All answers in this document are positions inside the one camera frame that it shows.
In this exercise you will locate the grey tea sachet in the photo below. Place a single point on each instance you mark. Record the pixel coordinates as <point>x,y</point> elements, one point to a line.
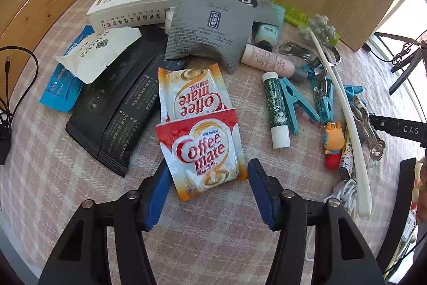
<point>214,29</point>

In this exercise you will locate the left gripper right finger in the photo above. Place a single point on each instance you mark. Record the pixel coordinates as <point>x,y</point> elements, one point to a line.
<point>342,255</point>

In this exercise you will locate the blue sachet packet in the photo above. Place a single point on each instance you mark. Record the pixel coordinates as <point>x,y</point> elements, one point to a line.
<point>62,90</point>

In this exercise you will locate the blue clothespin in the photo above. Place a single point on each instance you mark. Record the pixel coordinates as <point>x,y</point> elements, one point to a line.
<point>353,90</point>

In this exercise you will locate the grey Ta sachet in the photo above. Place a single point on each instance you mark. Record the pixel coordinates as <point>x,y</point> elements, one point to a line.
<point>253,4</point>

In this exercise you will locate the metal tongs clip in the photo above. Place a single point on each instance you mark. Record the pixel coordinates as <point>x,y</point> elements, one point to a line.
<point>313,70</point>

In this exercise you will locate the coffee mate sachet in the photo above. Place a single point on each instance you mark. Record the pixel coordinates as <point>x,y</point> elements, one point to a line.
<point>203,152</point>
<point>189,93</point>

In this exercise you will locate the plaid tablecloth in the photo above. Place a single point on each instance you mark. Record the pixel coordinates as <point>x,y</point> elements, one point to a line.
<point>216,238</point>

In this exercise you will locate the pink cosmetic bottle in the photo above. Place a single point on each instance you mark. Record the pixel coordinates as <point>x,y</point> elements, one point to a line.
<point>272,62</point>

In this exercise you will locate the person right hand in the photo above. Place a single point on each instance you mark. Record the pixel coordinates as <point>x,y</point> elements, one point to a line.
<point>420,190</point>

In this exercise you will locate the black tray box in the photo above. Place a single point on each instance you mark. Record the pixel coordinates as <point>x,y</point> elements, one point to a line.
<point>400,213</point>

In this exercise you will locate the teal cream tube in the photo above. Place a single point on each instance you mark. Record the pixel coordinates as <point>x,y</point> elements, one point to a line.
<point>267,36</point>

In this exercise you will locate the white torn sachet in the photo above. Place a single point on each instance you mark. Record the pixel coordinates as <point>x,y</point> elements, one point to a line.
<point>95,53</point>

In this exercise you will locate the teal clothespin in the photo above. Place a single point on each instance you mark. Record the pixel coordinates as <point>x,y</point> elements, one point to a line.
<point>292,98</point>

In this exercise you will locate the green tube bottle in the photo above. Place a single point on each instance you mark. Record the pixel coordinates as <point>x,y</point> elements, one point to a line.
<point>319,24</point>

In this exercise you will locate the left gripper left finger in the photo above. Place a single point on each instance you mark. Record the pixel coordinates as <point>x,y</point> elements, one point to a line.
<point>81,254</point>

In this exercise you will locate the black tripod stand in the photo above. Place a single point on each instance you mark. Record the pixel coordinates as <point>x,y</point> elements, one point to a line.
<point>412,53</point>

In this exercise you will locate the black sachet pack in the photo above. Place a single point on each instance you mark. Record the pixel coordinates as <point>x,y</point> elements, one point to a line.
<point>111,113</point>

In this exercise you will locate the orange cartoon figure toy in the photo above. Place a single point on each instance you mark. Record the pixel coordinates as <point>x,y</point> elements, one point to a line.
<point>333,143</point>

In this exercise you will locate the green lip balm stick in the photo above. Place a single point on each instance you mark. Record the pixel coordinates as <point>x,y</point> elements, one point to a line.
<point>276,111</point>

